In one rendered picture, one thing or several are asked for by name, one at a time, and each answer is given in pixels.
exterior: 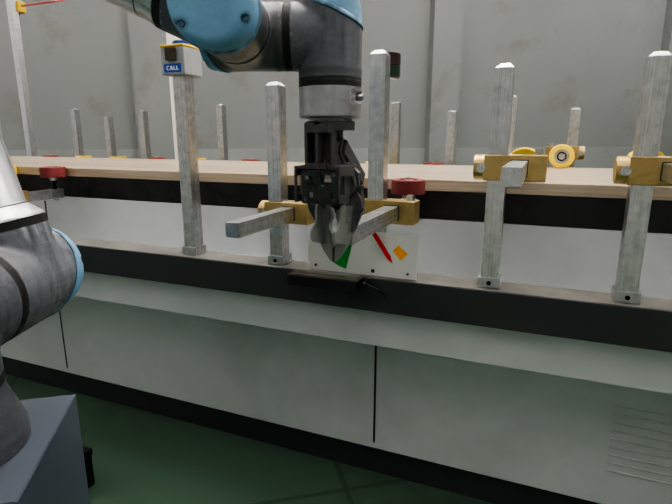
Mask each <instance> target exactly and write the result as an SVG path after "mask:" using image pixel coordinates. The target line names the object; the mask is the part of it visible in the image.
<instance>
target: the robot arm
mask: <svg viewBox="0 0 672 504"><path fill-rule="evenodd" d="M105 1H107V2H109V3H111V4H113V5H115V6H117V7H119V8H121V9H124V10H126V11H128V12H130V13H132V14H134V15H136V16H138V17H140V18H143V19H145V20H147V21H149V22H151V23H152V24H153V25H154V26H155V27H157V28H159V29H161V30H163V31H165V32H167V33H169V34H171V35H173V36H175V37H177V38H179V39H182V40H184V41H186V42H188V43H190V44H192V45H194V46H195V47H197V48H199V51H200V54H201V57H202V59H203V60H204V61H205V64H206V65H207V67H208V68H210V69H211V70H213V71H220V72H223V73H232V72H286V71H287V72H290V71H293V72H299V117H300V118H301V119H309V121H306V123H304V142H305V165H297V166H294V191H295V202H299V201H302V202H303V203H306V204H308V208H309V211H310V213H311V215H312V216H313V218H314V220H315V223H314V224H313V226H312V228H311V229H310V238H311V240H312V241H313V242H317V243H321V246H322V248H323V250H324V252H325V253H326V255H327V256H328V258H329V259H330V261H338V260H339V258H340V257H341V256H342V255H343V254H344V252H345V251H346V249H347V247H348V245H349V243H350V241H351V239H352V237H353V234H354V232H355V230H356V229H357V226H358V224H359V222H360V219H361V217H362V214H363V211H364V206H365V199H364V185H363V182H364V178H365V172H364V170H363V169H362V167H361V165H360V163H359V161H358V159H357V157H356V156H355V154H354V152H353V150H352V148H351V146H350V145H349V143H348V141H347V140H345V139H343V131H349V130H355V121H352V119H360V118H361V100H364V98H365V96H364V94H363V93H361V82H362V31H363V30H364V26H363V24H362V6H361V3H360V1H359V0H296V1H297V2H261V1H260V0H105ZM299 175H300V185H301V193H297V176H299ZM330 205H341V206H340V209H338V210H337V211H336V220H337V222H338V224H337V225H336V227H335V229H334V230H333V220H334V218H335V210H334V208H332V207H331V206H330ZM83 273H84V267H83V263H82V260H81V254H80V252H79V250H78V248H77V246H76V245H75V244H74V242H73V241H72V240H71V239H70V238H69V237H68V236H67V235H65V234H64V233H62V232H61V231H59V230H57V229H54V228H51V227H50V224H49V221H48V219H47V216H46V214H45V211H44V210H43V209H41V208H38V207H36V206H34V205H32V204H30V203H29V202H28V201H27V200H26V199H25V196H24V194H23V191H22V188H21V186H20V183H19V180H18V177H17V175H16V172H15V169H14V167H13V164H12V161H11V159H10V156H9V153H8V151H7V148H6V145H5V142H4V140H3V137H2V134H1V132H0V347H1V346H2V345H3V344H5V343H6V342H8V341H10V340H11V339H13V338H15V337H16V336H18V335H20V334H21V333H23V332H25V331H26V330H28V329H29V328H31V327H33V326H34V325H36V324H38V323H39V322H41V321H42V320H44V319H46V318H48V317H50V316H52V315H54V314H55V313H57V312H58V311H60V310H61V309H62V308H63V307H64V306H65V305H66V304H67V303H68V302H69V301H70V300H71V299H72V298H73V297H74V296H75V295H76V293H77V292H78V290H79V288H80V286H81V283H82V280H83ZM30 435H31V424H30V417H29V414H28V411H27V409H26V408H25V407H24V405H23V404H22V402H21V401H20V400H19V398H18V397H17V396H16V394H15V393H14V392H13V390H12V389H11V387H10V386H9V385H8V383H7V382H6V378H5V372H4V366H3V360H2V354H1V348H0V466H1V465H3V464H4V463H6V462H7V461H8V460H10V459H11V458H12V457H13V456H15V455H16V454H17V453H18V452H19V451H20V450H21V449H22V448H23V447H24V445H25V444H26V443H27V441H28V439H29V437H30Z"/></svg>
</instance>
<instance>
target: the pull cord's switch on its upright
mask: <svg viewBox="0 0 672 504"><path fill-rule="evenodd" d="M23 5H25V2H22V0H6V7H7V14H8V21H9V28H10V36H11V43H12V50H13V57H14V64H15V71H16V78H17V86H18V93H19V100H20V107H21V114H22V121H23V129H24V136H25V143H26V150H27V156H33V157H38V154H37V147H36V139H35V132H34V125H33V117H32V110H31V102H30V95H29V88H28V80H27V73H26V65H25V58H24V51H23V43H22V36H21V28H20V21H19V15H21V14H25V13H26V6H23Z"/></svg>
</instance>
